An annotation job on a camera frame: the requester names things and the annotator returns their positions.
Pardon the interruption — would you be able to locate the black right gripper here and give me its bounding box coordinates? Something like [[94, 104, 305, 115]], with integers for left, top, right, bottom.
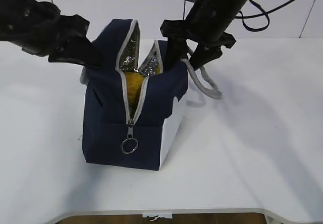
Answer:
[[160, 0, 237, 71]]

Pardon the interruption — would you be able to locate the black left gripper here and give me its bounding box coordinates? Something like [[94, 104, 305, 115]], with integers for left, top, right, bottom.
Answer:
[[12, 2, 103, 68]]

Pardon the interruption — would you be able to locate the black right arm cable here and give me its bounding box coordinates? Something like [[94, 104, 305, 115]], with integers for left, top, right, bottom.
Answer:
[[236, 0, 321, 32]]

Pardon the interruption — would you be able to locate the yellow pear-shaped fruit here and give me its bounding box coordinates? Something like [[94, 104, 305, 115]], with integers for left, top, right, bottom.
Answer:
[[124, 70, 149, 110]]

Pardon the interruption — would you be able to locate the white tape on table edge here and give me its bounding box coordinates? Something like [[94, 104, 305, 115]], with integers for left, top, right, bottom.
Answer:
[[142, 213, 173, 222]]

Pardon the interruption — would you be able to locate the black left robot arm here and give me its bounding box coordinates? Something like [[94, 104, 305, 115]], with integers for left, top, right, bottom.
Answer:
[[1, 0, 103, 68]]

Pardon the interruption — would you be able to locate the navy blue insulated lunch bag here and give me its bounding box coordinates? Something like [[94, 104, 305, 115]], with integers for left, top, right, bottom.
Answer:
[[79, 18, 223, 172]]

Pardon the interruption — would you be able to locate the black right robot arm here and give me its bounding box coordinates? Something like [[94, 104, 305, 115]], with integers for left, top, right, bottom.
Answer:
[[160, 0, 247, 70]]

